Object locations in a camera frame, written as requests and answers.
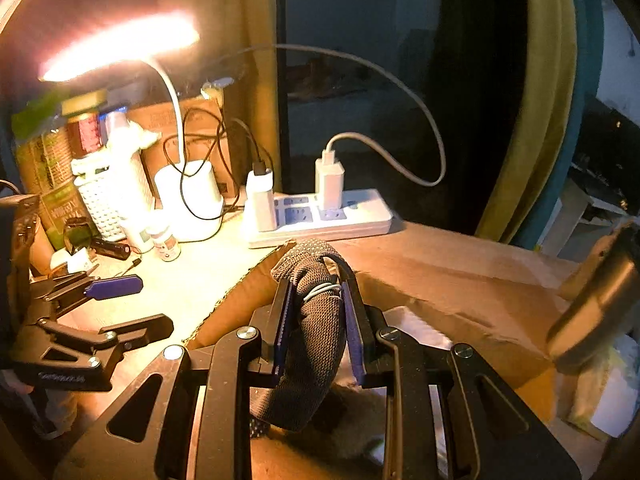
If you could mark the yellow curtain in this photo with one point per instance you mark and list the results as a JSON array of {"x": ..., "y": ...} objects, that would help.
[
  {"x": 250, "y": 35},
  {"x": 540, "y": 85}
]

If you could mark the black cylindrical battery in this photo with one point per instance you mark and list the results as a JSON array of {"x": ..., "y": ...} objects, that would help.
[{"x": 111, "y": 249}]

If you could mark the white desk lamp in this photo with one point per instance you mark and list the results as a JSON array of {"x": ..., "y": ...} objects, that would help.
[{"x": 187, "y": 200}]

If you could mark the stainless steel tumbler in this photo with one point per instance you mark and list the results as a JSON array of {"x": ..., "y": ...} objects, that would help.
[{"x": 595, "y": 300}]

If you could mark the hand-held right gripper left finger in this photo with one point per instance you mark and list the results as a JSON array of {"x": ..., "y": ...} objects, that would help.
[{"x": 282, "y": 325}]

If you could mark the person's left forearm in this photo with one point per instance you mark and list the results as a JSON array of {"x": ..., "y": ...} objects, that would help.
[{"x": 50, "y": 410}]

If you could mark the white perforated basket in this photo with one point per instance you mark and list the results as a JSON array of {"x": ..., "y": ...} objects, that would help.
[{"x": 112, "y": 195}]

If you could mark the brown glass jar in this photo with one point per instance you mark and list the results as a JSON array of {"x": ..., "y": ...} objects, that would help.
[{"x": 85, "y": 132}]

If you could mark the brown cardboard carton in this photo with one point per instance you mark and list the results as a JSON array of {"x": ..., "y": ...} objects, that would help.
[{"x": 200, "y": 125}]

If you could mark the cardboard box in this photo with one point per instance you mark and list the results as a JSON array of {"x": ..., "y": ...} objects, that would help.
[{"x": 450, "y": 290}]

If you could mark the white power strip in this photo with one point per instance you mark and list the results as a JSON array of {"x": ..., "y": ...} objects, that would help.
[{"x": 340, "y": 217}]

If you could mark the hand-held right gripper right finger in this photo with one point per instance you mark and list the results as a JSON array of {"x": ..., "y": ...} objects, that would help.
[{"x": 354, "y": 340}]

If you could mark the green snack bag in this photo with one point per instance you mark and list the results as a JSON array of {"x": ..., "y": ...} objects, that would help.
[{"x": 45, "y": 175}]

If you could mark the small white bottle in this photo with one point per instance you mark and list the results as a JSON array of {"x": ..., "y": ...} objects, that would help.
[{"x": 166, "y": 242}]

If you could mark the dark knit fabric band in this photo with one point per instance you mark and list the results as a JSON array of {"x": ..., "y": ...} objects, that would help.
[{"x": 312, "y": 340}]

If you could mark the yellow tissue pack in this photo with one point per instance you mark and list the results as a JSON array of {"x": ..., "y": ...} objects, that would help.
[{"x": 605, "y": 390}]

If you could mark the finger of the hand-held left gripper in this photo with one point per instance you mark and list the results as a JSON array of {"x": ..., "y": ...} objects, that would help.
[
  {"x": 145, "y": 327},
  {"x": 112, "y": 287}
]

